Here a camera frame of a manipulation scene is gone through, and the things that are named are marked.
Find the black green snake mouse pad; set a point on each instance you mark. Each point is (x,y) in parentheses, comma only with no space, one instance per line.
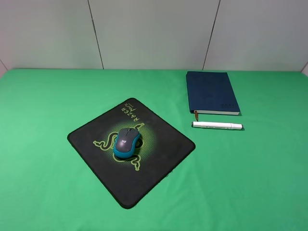
(159,149)

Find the grey and teal computer mouse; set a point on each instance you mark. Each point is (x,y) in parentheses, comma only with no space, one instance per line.
(125,143)

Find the green tablecloth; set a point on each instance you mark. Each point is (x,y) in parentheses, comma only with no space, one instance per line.
(250,180)

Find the white marker pen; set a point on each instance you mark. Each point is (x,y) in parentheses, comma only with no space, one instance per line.
(217,125)

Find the dark blue notebook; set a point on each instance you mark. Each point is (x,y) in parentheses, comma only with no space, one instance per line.
(211,93)

